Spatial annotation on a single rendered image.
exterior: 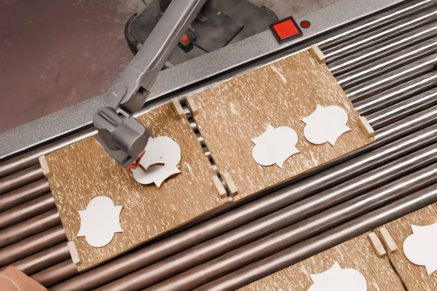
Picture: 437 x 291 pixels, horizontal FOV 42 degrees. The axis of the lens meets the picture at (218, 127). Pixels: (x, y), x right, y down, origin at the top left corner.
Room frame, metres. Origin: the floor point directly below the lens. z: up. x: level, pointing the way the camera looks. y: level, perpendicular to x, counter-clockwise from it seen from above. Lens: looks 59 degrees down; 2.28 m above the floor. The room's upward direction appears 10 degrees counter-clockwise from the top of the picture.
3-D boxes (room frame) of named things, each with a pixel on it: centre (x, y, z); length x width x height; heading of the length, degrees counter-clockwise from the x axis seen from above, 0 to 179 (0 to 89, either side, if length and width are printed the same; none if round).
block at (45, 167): (0.76, 0.47, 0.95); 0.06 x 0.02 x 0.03; 16
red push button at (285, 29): (1.10, -0.25, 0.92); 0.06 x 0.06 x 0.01; 14
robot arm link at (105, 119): (0.69, 0.24, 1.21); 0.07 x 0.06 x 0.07; 42
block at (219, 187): (0.62, 0.02, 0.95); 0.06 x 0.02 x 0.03; 16
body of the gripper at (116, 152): (0.69, 0.24, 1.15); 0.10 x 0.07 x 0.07; 36
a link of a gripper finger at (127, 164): (0.68, 0.23, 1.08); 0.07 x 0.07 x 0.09; 36
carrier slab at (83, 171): (0.69, 0.25, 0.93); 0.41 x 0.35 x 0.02; 106
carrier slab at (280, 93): (0.79, -0.16, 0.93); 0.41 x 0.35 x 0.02; 104
